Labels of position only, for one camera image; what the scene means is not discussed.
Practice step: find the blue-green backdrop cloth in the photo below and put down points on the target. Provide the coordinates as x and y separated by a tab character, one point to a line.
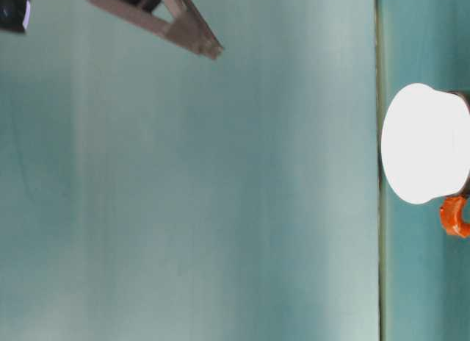
183	208

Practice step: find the blue-green table cloth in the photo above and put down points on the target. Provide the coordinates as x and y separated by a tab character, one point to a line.
422	300

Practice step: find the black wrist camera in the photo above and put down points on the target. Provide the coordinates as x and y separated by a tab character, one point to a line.
11	10

